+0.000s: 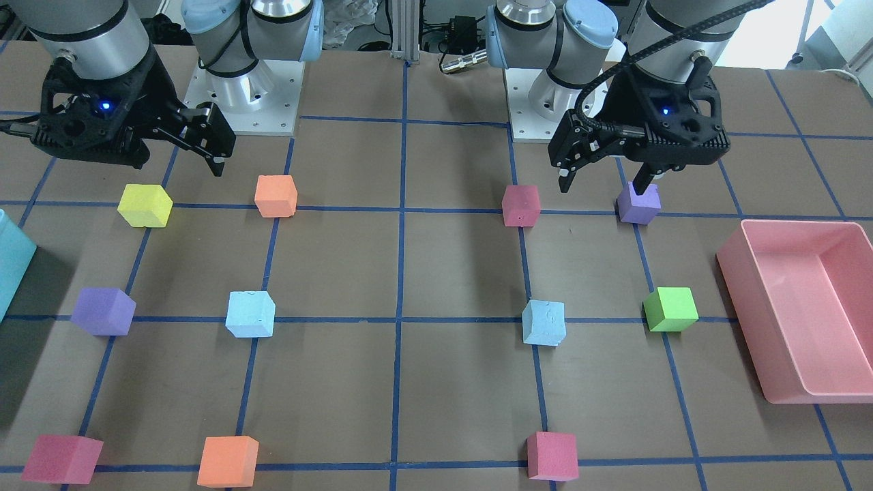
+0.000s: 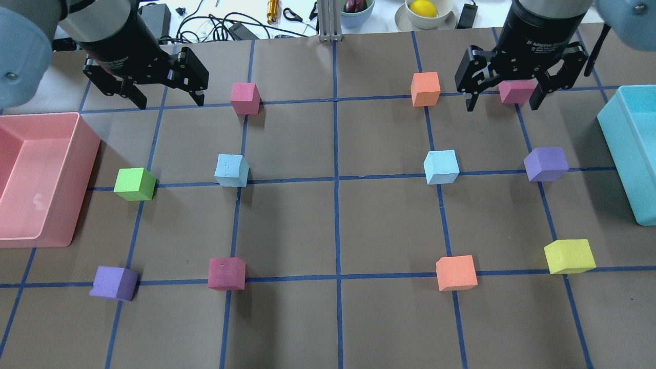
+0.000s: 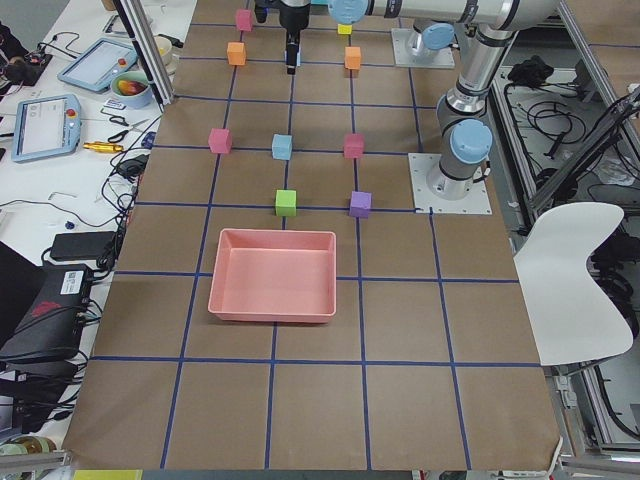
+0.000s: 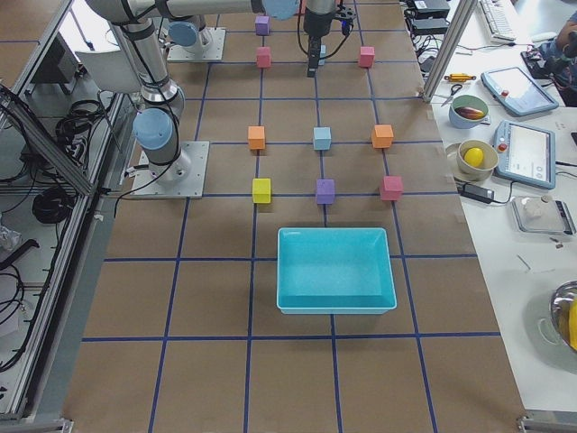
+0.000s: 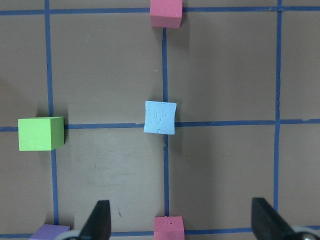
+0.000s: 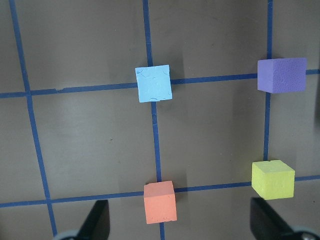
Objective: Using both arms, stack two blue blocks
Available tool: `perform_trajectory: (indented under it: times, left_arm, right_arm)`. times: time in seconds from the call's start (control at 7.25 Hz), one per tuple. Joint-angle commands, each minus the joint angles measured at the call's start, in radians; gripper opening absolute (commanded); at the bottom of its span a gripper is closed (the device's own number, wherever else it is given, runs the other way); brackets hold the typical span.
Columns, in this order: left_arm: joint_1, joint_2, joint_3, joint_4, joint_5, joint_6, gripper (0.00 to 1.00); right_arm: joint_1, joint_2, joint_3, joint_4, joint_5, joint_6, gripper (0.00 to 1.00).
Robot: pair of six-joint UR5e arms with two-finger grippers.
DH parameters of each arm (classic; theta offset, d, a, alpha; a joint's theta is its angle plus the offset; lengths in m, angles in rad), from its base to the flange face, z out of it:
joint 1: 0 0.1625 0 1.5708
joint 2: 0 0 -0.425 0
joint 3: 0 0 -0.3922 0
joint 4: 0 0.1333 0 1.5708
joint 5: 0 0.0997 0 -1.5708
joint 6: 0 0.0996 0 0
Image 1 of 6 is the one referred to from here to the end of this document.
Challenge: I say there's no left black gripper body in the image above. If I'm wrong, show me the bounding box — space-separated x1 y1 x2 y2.
593 58 730 168

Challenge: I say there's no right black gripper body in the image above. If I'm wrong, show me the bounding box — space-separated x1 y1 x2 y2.
31 53 184 170

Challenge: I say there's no light blue foam block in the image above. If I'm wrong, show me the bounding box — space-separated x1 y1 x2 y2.
522 299 567 347
225 291 276 338

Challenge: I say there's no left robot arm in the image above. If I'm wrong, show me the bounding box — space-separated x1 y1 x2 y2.
486 1 766 194

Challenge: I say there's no purple foam block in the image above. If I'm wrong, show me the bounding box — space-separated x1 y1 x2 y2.
617 181 662 226
70 287 136 336

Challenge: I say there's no magenta foam block near base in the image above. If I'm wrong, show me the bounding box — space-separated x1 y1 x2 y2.
501 185 542 228

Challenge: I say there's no yellow foam block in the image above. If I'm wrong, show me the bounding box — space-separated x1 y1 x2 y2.
117 183 173 228

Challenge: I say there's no orange foam block near base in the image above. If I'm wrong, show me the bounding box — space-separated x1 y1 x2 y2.
254 175 297 218

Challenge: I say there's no green foam block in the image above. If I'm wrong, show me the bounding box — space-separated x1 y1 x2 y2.
642 286 699 332

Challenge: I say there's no cyan plastic bin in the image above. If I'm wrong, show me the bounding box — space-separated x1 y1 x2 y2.
1 209 37 321

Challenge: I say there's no pink plastic bin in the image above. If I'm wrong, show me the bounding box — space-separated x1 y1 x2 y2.
717 220 872 404

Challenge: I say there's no magenta foam block far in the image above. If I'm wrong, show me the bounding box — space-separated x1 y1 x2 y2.
526 431 580 482

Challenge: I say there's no orange foam block far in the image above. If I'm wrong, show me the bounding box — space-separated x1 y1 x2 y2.
196 436 259 488

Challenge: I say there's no magenta foam block far corner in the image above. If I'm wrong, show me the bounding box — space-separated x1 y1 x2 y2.
20 434 104 485

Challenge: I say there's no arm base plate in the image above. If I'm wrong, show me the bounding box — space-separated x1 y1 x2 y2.
504 68 581 143
183 60 307 136

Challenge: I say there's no black braided cable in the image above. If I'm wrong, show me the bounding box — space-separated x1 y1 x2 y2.
574 0 775 137

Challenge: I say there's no aluminium frame post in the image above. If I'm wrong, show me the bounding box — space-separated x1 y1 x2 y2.
386 0 421 64

